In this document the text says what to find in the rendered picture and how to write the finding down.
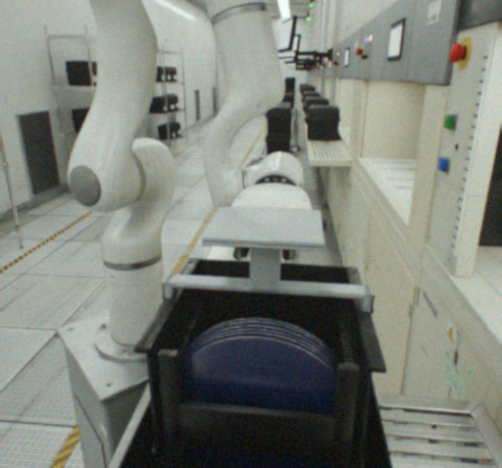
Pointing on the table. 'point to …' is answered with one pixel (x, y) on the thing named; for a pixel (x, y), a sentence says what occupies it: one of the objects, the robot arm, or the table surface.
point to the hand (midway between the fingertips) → (266, 238)
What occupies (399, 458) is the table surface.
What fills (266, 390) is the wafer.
